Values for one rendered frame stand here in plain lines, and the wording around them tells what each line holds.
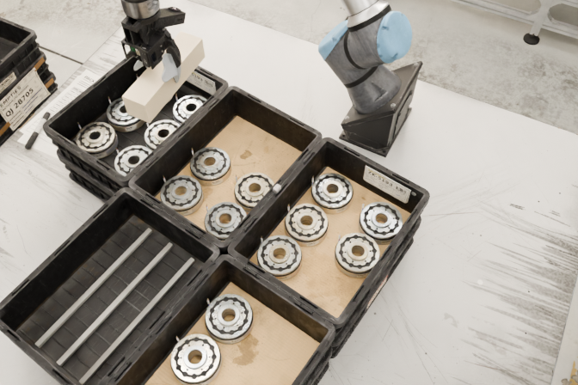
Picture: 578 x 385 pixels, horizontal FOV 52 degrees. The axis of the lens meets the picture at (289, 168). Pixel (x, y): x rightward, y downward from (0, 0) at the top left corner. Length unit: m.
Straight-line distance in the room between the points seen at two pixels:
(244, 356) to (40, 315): 0.46
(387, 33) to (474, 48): 1.74
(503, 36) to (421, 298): 2.02
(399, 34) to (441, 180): 0.45
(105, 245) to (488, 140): 1.12
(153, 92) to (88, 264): 0.43
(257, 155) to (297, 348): 0.52
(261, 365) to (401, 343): 0.36
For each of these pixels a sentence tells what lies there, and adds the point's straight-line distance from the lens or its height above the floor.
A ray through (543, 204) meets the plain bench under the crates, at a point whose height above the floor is 0.70.
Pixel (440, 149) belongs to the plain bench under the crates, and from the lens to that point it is 1.81.
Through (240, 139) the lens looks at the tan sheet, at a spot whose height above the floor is 0.83.
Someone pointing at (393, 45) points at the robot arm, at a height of 1.09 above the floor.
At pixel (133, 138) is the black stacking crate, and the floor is 0.83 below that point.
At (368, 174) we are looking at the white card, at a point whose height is 0.89.
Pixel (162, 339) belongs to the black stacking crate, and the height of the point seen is 0.90.
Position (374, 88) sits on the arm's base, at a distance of 1.65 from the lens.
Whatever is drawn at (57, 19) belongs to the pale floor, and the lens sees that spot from 3.45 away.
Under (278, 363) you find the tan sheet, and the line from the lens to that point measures 1.32.
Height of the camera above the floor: 2.09
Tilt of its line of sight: 54 degrees down
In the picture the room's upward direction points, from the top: straight up
